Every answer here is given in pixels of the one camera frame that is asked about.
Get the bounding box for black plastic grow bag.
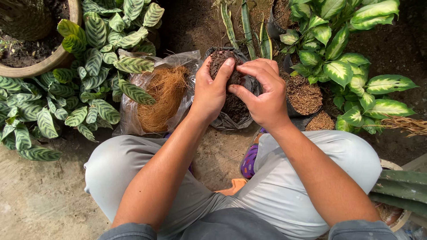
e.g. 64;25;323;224
204;46;263;131

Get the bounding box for person's right hand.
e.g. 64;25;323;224
228;58;290;131

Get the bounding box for dry brown twigs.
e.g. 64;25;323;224
365;115;427;138

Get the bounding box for clump of dark soil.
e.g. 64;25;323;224
208;50;245;90

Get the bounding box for round terracotta pot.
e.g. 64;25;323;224
0;0;83;78

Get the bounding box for orange plastic stool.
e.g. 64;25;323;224
215;178;248;196

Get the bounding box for dark grey shirt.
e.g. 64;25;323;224
98;207;399;240

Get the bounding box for striped green leaf plant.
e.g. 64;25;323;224
0;0;165;162

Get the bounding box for person's left hand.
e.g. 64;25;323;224
190;56;236;123

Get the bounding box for small black plant pot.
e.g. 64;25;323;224
267;0;297;39

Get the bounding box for clear bag of coconut fibre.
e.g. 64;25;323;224
112;49;203;137

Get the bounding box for green cactus stems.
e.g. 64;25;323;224
369;169;427;217

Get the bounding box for grey trousers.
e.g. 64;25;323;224
84;130;383;240

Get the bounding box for black pot of rice husk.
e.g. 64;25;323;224
281;55;324;118

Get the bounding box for snake plant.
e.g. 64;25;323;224
213;0;273;61

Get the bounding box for white green variegated leaf plant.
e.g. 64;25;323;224
280;0;420;135

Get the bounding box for purple dotted sandal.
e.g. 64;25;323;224
239;128;267;180

